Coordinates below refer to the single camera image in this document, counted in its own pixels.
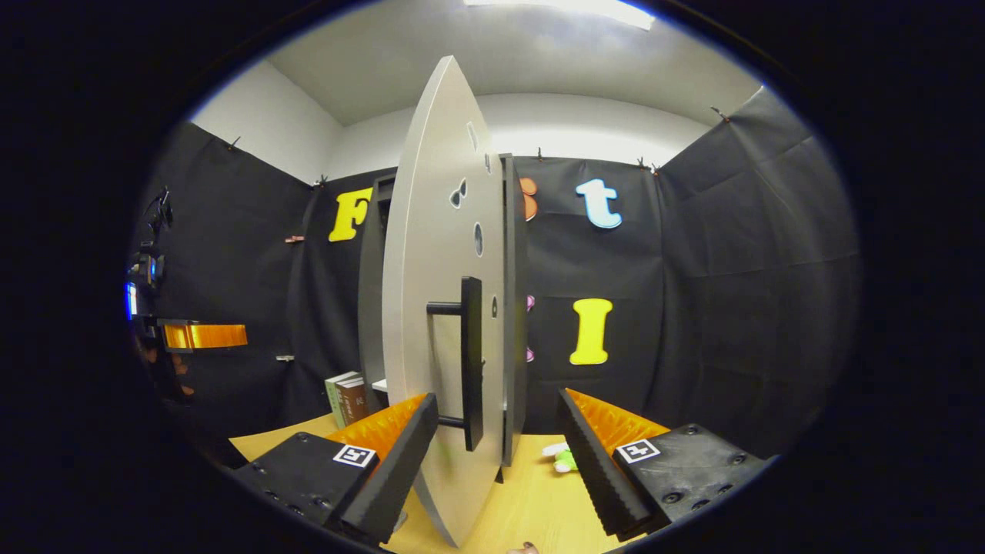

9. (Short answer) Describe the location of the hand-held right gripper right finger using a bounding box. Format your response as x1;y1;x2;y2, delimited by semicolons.
556;387;770;539

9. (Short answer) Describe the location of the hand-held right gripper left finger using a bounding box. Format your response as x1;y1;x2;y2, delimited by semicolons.
231;392;439;547

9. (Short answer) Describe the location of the black door handle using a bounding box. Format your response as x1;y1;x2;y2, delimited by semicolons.
426;276;485;453

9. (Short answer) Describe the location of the beige cabinet door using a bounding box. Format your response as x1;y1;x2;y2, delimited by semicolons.
381;55;509;547

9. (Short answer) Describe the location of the green plush toy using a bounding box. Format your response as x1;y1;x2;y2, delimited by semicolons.
542;442;579;473

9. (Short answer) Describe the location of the brown book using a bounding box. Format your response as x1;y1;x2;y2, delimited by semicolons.
339;376;371;427

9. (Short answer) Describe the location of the black backdrop cloth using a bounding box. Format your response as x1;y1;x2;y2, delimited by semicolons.
127;86;861;462

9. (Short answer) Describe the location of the ceiling light panel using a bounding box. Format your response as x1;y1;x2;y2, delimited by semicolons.
462;0;656;32

